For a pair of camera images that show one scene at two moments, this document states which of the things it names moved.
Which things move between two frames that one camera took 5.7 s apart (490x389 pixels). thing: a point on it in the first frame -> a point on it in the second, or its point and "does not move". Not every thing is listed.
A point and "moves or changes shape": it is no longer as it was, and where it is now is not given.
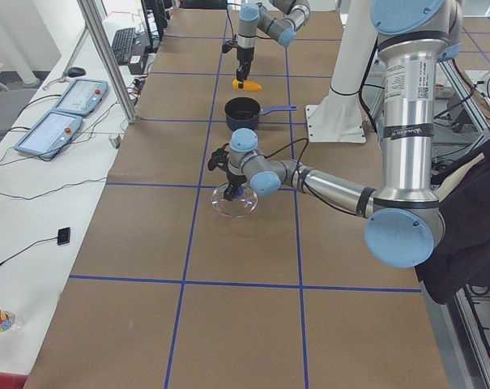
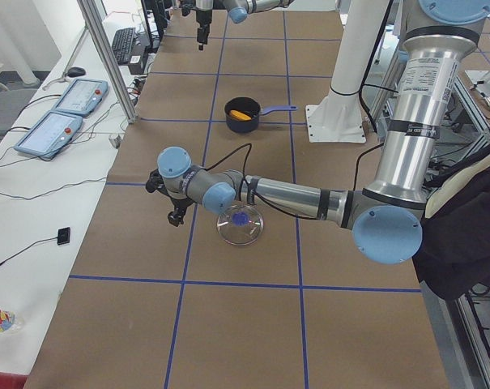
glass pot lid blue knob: x=245 y=200 moves or changes shape
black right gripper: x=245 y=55 -> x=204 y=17
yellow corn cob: x=247 y=86 -> x=240 y=115
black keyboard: x=122 y=44 does not move
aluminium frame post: x=110 y=64 does not move
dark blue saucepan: x=245 y=112 does not move
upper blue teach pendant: x=82 y=97 does not move
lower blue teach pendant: x=53 y=132 does not move
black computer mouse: x=76 y=71 does not move
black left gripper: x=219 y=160 -> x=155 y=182
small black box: x=63 y=236 does not move
